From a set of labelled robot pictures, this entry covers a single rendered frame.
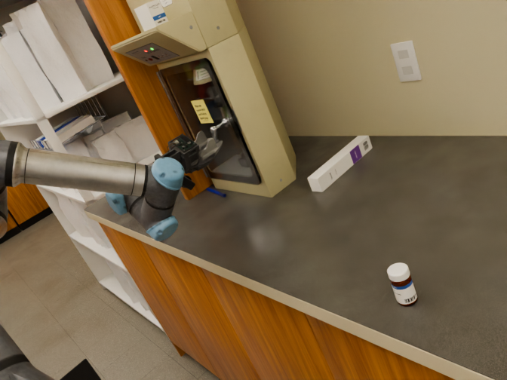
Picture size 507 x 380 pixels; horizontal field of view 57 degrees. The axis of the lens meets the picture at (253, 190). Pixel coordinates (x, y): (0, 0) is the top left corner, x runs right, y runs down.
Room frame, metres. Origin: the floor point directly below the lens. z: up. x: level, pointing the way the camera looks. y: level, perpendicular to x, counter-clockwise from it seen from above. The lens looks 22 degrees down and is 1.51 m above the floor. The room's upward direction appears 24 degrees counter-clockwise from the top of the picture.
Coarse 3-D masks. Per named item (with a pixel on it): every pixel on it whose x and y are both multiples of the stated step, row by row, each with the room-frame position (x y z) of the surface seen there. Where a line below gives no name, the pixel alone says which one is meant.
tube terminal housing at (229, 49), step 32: (128, 0) 1.54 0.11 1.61; (192, 0) 1.29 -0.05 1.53; (224, 0) 1.34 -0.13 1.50; (224, 32) 1.32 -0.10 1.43; (160, 64) 1.54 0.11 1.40; (224, 64) 1.30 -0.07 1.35; (256, 64) 1.44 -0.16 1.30; (256, 96) 1.33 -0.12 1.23; (256, 128) 1.30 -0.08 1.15; (256, 160) 1.28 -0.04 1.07; (288, 160) 1.34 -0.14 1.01; (256, 192) 1.35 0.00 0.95
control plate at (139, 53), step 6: (138, 48) 1.40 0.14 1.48; (144, 48) 1.38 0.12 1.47; (156, 48) 1.35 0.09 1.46; (162, 48) 1.34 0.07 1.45; (132, 54) 1.47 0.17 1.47; (138, 54) 1.45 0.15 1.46; (144, 54) 1.44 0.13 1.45; (150, 54) 1.42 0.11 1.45; (156, 54) 1.40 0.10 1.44; (168, 54) 1.37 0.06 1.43; (174, 54) 1.35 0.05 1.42; (144, 60) 1.49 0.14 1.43; (150, 60) 1.48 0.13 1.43; (156, 60) 1.46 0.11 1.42; (162, 60) 1.44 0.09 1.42
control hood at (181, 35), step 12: (168, 24) 1.24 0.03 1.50; (180, 24) 1.26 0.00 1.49; (192, 24) 1.28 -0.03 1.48; (144, 36) 1.30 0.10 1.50; (156, 36) 1.26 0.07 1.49; (168, 36) 1.24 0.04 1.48; (180, 36) 1.25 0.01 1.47; (192, 36) 1.27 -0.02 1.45; (120, 48) 1.46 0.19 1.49; (132, 48) 1.42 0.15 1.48; (168, 48) 1.32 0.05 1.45; (180, 48) 1.29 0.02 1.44; (192, 48) 1.26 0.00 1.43; (204, 48) 1.28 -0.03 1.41; (168, 60) 1.43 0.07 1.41
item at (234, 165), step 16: (192, 64) 1.35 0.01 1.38; (208, 64) 1.28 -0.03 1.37; (176, 80) 1.47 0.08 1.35; (192, 80) 1.38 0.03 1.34; (208, 80) 1.31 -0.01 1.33; (176, 96) 1.51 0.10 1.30; (192, 96) 1.42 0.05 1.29; (208, 96) 1.34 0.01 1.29; (224, 96) 1.29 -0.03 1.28; (192, 112) 1.46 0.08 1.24; (224, 112) 1.31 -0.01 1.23; (192, 128) 1.50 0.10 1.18; (208, 128) 1.41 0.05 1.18; (224, 128) 1.34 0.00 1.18; (224, 144) 1.37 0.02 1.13; (240, 144) 1.30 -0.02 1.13; (224, 160) 1.41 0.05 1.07; (240, 160) 1.33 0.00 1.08; (224, 176) 1.45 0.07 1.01; (240, 176) 1.36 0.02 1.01; (256, 176) 1.29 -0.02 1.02
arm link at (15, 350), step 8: (0, 328) 0.64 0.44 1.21; (0, 336) 0.62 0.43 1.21; (8, 336) 0.63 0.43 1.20; (0, 344) 0.60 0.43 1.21; (8, 344) 0.61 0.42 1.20; (16, 344) 0.63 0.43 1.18; (0, 352) 0.59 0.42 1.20; (8, 352) 0.59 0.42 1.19; (16, 352) 0.60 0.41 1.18; (0, 360) 0.57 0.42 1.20
